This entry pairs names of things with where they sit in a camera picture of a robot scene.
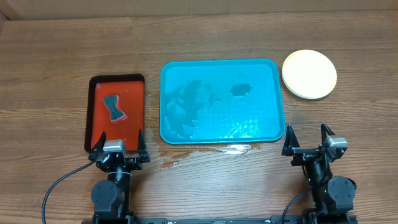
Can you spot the teal plastic tray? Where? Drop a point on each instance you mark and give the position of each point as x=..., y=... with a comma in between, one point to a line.
x=220, y=101

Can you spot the red tray with black rim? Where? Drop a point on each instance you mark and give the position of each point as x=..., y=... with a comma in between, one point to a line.
x=130, y=88

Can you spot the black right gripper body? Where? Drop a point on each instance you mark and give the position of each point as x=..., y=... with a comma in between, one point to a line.
x=305, y=157

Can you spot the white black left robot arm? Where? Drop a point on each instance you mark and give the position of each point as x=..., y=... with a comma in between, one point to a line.
x=111, y=197

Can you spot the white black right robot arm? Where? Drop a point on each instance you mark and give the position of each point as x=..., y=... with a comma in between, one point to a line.
x=332, y=195

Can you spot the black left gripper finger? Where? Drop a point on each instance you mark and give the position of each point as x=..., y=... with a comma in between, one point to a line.
x=97, y=148
x=144, y=156

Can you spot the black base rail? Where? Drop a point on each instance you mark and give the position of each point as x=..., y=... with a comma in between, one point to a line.
x=275, y=219

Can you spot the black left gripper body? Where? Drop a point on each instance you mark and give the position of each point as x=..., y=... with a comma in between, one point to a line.
x=133, y=164

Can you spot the yellow-green plate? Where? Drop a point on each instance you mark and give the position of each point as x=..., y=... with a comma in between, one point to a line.
x=309, y=74

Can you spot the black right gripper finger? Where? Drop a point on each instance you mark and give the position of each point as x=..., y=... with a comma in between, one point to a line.
x=326, y=131
x=291, y=144

